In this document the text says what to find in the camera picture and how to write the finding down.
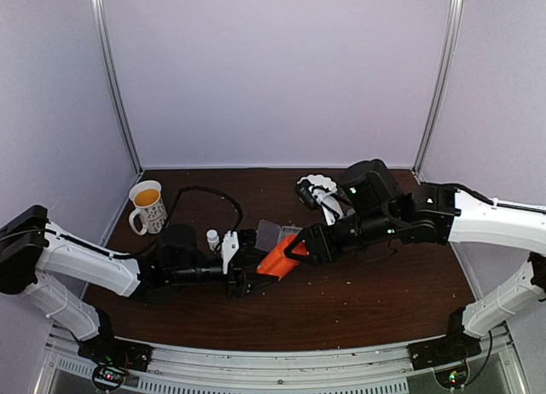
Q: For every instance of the small white pill bottle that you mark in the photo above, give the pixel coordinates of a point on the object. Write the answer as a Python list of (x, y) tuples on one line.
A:
[(212, 238)]

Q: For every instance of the front aluminium rail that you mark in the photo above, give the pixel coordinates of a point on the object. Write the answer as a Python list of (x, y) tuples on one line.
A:
[(375, 369)]

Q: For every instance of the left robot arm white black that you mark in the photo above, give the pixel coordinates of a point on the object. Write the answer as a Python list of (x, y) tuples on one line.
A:
[(33, 249)]

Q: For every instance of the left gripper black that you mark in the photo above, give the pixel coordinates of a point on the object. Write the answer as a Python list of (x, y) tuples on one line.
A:
[(243, 286)]

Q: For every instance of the aluminium frame post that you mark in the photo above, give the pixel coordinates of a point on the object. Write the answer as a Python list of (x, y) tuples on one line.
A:
[(114, 89), (451, 35)]

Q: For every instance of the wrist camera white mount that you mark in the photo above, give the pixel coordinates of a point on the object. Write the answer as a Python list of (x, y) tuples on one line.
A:
[(329, 205), (229, 247)]

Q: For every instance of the clear plastic pill organizer box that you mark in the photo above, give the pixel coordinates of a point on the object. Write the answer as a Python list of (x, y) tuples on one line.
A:
[(270, 234)]

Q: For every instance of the right aluminium frame post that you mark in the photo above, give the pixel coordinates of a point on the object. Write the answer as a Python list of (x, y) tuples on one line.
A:
[(451, 35)]

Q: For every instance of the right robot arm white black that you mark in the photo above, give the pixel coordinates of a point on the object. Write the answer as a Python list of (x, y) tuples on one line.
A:
[(437, 214)]

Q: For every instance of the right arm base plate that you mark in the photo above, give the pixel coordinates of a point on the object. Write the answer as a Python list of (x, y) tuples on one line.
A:
[(447, 357)]

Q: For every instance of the left aluminium frame post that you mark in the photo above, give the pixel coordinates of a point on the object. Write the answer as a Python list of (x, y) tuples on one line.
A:
[(114, 89)]

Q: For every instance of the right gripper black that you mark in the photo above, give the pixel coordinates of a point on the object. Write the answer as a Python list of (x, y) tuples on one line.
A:
[(315, 233)]

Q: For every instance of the floral mug with orange liquid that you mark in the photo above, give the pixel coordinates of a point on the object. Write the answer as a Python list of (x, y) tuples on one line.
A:
[(149, 214)]

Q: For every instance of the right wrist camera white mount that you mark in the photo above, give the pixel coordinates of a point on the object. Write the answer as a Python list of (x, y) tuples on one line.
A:
[(329, 205)]

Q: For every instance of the white scalloped bowl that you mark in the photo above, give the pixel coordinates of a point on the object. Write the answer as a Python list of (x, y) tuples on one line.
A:
[(316, 186)]

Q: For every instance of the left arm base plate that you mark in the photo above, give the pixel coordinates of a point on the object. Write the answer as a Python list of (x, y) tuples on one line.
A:
[(114, 360)]

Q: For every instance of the orange pill bottle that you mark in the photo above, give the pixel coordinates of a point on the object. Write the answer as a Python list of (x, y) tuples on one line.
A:
[(276, 263)]

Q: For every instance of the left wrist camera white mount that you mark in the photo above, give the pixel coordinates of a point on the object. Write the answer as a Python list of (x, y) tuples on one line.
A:
[(229, 247)]

